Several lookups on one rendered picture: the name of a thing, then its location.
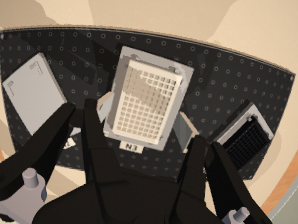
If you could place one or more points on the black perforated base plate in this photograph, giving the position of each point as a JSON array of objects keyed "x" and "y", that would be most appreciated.
[{"x": 84, "y": 61}]

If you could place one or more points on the beige well plate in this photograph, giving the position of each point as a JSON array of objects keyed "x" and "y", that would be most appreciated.
[{"x": 124, "y": 123}]

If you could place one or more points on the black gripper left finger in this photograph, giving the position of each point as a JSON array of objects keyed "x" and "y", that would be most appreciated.
[{"x": 23, "y": 188}]

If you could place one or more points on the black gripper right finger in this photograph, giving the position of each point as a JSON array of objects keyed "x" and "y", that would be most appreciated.
[{"x": 232, "y": 200}]

